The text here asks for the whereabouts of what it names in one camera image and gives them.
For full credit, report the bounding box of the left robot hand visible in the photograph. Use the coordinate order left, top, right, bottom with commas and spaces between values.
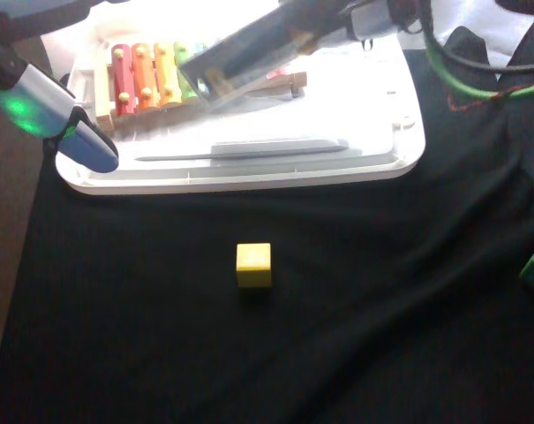
0, 0, 131, 174

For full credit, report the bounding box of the green robot cable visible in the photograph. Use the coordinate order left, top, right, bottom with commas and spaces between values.
420, 0, 534, 101

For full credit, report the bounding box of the black cable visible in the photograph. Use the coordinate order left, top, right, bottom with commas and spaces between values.
425, 24, 534, 74

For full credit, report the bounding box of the rainbow wooden xylophone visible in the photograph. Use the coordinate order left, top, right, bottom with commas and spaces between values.
94, 42, 308, 132

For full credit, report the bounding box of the white plastic lid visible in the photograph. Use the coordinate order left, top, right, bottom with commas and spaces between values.
54, 12, 426, 195

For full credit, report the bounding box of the red twisted wire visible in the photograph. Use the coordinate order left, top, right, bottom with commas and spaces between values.
446, 82, 529, 112

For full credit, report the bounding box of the yellow wooden cube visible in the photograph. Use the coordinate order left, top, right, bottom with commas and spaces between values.
236, 242, 272, 289

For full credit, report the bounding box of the black table cloth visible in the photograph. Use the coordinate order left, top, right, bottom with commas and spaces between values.
0, 26, 534, 424

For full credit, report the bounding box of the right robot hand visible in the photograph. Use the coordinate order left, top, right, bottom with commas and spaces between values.
273, 0, 410, 57

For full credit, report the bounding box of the clear pliers blister pack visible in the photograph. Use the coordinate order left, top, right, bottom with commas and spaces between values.
177, 6, 315, 116

